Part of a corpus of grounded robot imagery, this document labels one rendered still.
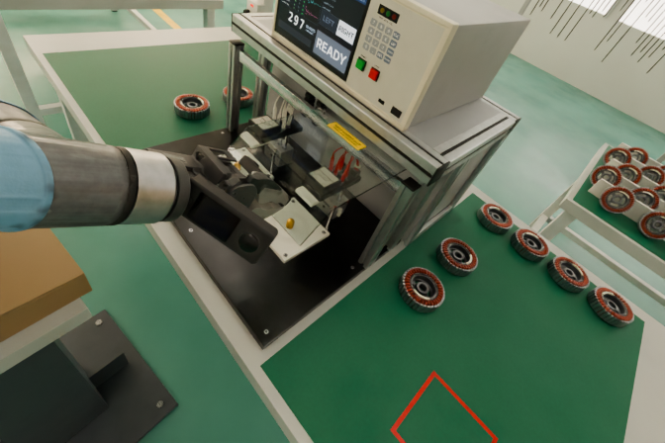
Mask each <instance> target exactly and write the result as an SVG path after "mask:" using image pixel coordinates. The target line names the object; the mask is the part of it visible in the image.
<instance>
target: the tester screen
mask: <svg viewBox="0 0 665 443"><path fill-rule="evenodd" d="M366 2H367V0H280V3H279V11H278V18H277V26H276V29H277V30H279V31H280V32H281V33H283V34H284V35H286V36H287V37H288V38H290V39H291V40H293V41H294V42H295V43H297V44H299V45H300V46H301V47H303V48H304V49H305V50H307V51H308V52H310V53H311V54H312V55H314V56H315V57H317V58H318V59H319V60H321V61H322V62H324V63H325V64H326V65H328V66H329V67H331V68H332V69H333V70H335V71H336V72H337V73H339V74H340V75H342V76H343V77H344V75H345V72H344V74H343V73H341V72H340V71H339V70H337V69H336V68H334V67H333V66H332V65H330V64H329V63H327V62H326V61H325V60H323V59H322V58H320V57H319V56H318V55H316V54H315V53H313V48H314V44H315V39H316V35H317V30H319V31H321V32H322V33H324V34H325V35H327V36H328V37H330V38H331V39H333V40H335V41H336V42H338V43H339V44H341V45H343V46H344V47H346V48H347V49H349V50H350V51H352V49H353V46H354V42H355V39H356V36H357V32H358V29H359V26H360V22H361V19H362V15H363V12H364V9H365V5H366ZM322 9H324V10H326V11H327V12H329V13H331V14H332V15H334V16H335V17H337V18H339V19H340V20H342V21H344V22H345V23H347V24H348V25H350V26H352V27H353V28H355V29H356V30H357V31H356V34H355V38H354V41H353V44H350V43H348V42H347V41H345V40H343V39H342V38H340V37H339V36H337V35H336V34H334V33H333V32H331V31H330V30H328V29H327V28H325V27H324V26H322V25H321V24H319V22H320V18H321V14H322ZM289 10H290V11H292V12H293V13H295V14H296V15H298V16H299V17H301V18H302V19H304V20H305V21H306V23H305V28H304V32H303V31H301V30H300V29H298V28H297V27H296V26H294V25H293V24H291V23H290V22H288V21H287V19H288V13H289ZM279 19H280V20H282V21H283V22H285V23H286V24H288V25H289V26H290V27H292V28H293V29H295V30H296V31H298V32H299V33H300V34H302V35H303V36H305V37H306V38H308V39H309V40H311V46H310V47H308V46H306V45H305V44H303V43H302V42H300V41H299V40H298V39H296V38H295V37H293V36H292V35H291V34H289V33H288V32H286V31H285V30H283V29H282V28H281V27H279V26H278V22H279Z"/></svg>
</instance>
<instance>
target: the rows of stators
mask: <svg viewBox="0 0 665 443"><path fill-rule="evenodd" d="M489 214H490V215H489ZM477 217H478V219H479V221H480V223H481V224H482V225H483V226H484V227H487V229H489V230H491V231H492V232H495V233H500V234H502V233H506V232H507V231H508V230H509V229H510V228H511V227H512V226H513V224H514V222H513V219H512V217H511V216H510V215H509V213H508V212H507V211H505V210H503V208H501V207H499V206H497V205H495V204H490V203H487V204H484V205H483V206H482V207H481V208H480V209H479V211H478V212H477ZM511 243H512V246H513V247H514V249H515V250H516V251H517V252H519V253H520V255H521V256H522V257H524V258H526V259H528V260H530V261H534V262H539V261H541V260H543V259H544V258H545V257H546V256H548V254H549V247H548V245H547V243H546V242H545V241H544V239H542V237H539V235H537V233H535V232H534V231H532V230H529V229H526V228H519V229H518V230H517V231H516V232H515V233H514V234H513V235H512V236H511ZM534 248H535V249H534ZM547 270H548V273H549V274H550V276H551V277H552V279H553V280H554V281H555V282H557V284H558V285H560V286H561V287H563V289H565V290H567V291H569V292H572V293H580V292H581V291H583V290H584V289H586V288H588V287H589V285H590V280H589V277H588V275H587V274H586V272H585V271H584V270H583V268H581V266H578V264H577V263H576V262H575V261H573V260H571V259H569V258H567V257H565V256H556V257H554V258H553V259H552V260H550V261H549V262H548V263H547ZM573 279H574V280H573ZM588 302H589V304H590V306H591V307H592V309H593V310H594V312H596V313H597V315H599V316H600V318H602V319H603V320H604V321H606V322H607V323H609V324H611V325H613V326H616V327H623V326H625V325H627V324H629V323H631V322H633V321H634V314H633V312H632V309H631V307H630V305H629V304H628V303H627V302H626V300H624V299H623V297H621V296H620V295H618V293H616V292H615V291H613V290H611V289H609V288H607V287H602V286H599V287H597V288H595V289H594V290H592V291H590V292H589V293H588Z"/></svg>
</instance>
